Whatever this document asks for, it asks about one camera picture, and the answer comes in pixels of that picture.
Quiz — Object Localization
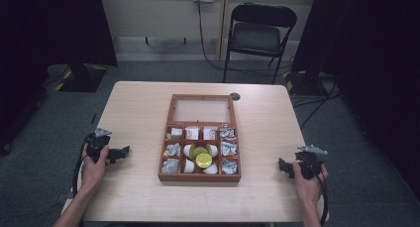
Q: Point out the green lid creamer cup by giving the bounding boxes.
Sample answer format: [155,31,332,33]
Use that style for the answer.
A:
[189,143,213,159]

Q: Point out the white packet with red label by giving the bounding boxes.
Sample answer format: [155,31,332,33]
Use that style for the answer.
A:
[202,126,218,141]
[184,126,200,141]

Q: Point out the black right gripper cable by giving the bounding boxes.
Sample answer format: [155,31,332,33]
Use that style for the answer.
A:
[310,169,331,227]

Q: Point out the person's left hand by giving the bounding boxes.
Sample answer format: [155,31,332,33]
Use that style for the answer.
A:
[80,144,110,189]

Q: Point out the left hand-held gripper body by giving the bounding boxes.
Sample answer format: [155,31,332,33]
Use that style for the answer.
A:
[86,127,113,164]

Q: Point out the black curtain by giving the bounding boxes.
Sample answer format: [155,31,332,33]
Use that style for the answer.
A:
[291,0,420,191]
[0,0,119,156]

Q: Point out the person's right hand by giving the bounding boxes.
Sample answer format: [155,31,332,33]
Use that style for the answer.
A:
[291,161,330,205]

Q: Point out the crumpled silver sachets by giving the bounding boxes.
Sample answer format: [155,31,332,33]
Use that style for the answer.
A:
[160,158,180,174]
[163,142,182,158]

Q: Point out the black folding chair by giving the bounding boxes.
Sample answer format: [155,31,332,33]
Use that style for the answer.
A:
[222,2,298,85]

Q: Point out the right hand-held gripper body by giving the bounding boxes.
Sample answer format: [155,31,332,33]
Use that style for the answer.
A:
[294,145,329,181]

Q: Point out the wooden compartment box with lid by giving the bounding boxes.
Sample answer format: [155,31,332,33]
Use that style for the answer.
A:
[157,93,243,183]

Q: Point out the white and green packet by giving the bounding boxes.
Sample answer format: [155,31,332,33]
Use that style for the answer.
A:
[166,127,184,140]

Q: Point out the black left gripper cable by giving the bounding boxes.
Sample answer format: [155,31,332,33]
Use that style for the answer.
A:
[71,134,95,197]

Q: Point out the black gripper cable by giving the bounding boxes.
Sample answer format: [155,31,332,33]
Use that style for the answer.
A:
[310,169,331,227]
[71,134,95,197]

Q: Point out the stand base with striped tape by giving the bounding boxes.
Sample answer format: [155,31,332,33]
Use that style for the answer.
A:
[282,68,332,97]
[46,62,109,93]

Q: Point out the black floor cables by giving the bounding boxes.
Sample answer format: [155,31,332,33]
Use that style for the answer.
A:
[291,72,343,130]

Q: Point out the silver and blue sachets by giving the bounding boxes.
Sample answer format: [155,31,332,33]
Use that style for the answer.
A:
[219,127,238,142]
[220,141,239,158]
[221,158,239,175]

